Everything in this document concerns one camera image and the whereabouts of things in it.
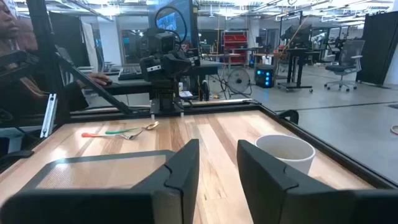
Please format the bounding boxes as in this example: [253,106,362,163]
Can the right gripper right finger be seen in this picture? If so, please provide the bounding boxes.
[236,139,355,224]

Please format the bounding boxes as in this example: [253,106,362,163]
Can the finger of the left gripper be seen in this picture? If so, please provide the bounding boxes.
[170,54,192,76]
[156,58,171,79]

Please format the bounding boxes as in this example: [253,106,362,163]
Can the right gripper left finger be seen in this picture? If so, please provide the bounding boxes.
[133,139,200,224]

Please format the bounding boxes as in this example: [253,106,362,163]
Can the white paper cup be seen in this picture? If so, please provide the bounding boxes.
[254,134,317,175]

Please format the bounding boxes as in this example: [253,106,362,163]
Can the black keyboard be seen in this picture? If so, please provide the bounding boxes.
[118,64,144,81]

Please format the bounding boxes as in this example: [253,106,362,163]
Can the office desk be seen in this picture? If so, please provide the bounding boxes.
[102,59,225,96]

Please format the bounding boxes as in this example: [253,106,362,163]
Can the computer monitor with blue screen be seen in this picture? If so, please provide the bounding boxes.
[147,0,200,48]

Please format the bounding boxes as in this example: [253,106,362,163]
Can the person's hand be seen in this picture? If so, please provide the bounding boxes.
[88,72,111,86]

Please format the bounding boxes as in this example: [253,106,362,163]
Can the shelf with red bins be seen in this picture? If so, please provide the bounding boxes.
[221,30,249,65]

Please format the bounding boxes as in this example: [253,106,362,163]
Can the round floor fan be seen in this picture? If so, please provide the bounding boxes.
[226,67,253,96]

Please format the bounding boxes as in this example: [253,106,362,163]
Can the computer tower with blue lights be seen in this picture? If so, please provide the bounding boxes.
[254,63,275,89]

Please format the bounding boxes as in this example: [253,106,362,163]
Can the translucent baking mat, dark border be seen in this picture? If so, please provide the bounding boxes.
[20,149,177,191]

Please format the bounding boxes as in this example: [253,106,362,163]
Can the silver aluminium extrusion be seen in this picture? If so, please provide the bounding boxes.
[39,93,58,139]

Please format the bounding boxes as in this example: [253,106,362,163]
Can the black standing desk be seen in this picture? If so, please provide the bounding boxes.
[277,24,322,93]

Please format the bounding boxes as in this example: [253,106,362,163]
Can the person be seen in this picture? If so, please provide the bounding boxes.
[0,0,111,125]

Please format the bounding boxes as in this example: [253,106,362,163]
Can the grey mesh office chair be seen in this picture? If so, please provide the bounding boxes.
[323,39,366,92]

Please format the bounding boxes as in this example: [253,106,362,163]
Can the tall black partition panel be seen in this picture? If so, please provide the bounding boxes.
[356,11,398,86]

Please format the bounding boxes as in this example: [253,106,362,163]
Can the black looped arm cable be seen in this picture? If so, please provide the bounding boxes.
[154,5,188,52]

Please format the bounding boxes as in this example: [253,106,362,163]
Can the black clamp handle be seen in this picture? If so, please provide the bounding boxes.
[278,109,300,125]

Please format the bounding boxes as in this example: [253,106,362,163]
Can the black aluminium table frame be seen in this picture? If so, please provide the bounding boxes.
[0,98,398,190]

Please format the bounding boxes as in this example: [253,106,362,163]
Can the black camera support frame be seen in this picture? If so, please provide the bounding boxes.
[26,0,135,126]

